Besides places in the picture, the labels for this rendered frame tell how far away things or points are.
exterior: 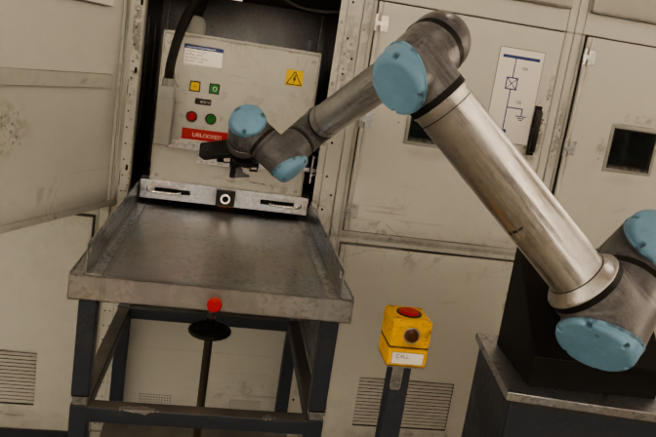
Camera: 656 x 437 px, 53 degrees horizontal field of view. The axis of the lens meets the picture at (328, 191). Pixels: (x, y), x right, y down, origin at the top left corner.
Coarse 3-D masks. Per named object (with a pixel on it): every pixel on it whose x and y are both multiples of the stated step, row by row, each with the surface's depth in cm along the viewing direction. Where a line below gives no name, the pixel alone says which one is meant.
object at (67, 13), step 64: (0, 0) 149; (64, 0) 168; (128, 0) 193; (0, 64) 152; (64, 64) 173; (128, 64) 195; (0, 128) 156; (64, 128) 178; (0, 192) 160; (64, 192) 183
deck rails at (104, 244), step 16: (128, 208) 190; (112, 224) 165; (128, 224) 179; (304, 224) 209; (320, 224) 187; (96, 240) 145; (112, 240) 163; (320, 240) 183; (96, 256) 147; (112, 256) 152; (320, 256) 177; (336, 256) 157; (96, 272) 140; (320, 272) 163; (336, 272) 154; (336, 288) 152
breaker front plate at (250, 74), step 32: (192, 64) 202; (224, 64) 204; (256, 64) 205; (288, 64) 206; (192, 96) 204; (224, 96) 205; (256, 96) 207; (288, 96) 208; (192, 128) 206; (224, 128) 207; (160, 160) 207; (192, 160) 208; (288, 192) 214
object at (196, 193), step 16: (144, 176) 211; (144, 192) 207; (176, 192) 208; (192, 192) 209; (208, 192) 210; (240, 192) 211; (256, 192) 212; (240, 208) 212; (256, 208) 213; (272, 208) 214; (304, 208) 215
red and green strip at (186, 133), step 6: (186, 132) 206; (192, 132) 206; (198, 132) 207; (204, 132) 207; (210, 132) 207; (216, 132) 207; (186, 138) 206; (192, 138) 207; (198, 138) 207; (204, 138) 207; (210, 138) 207; (216, 138) 208; (222, 138) 208
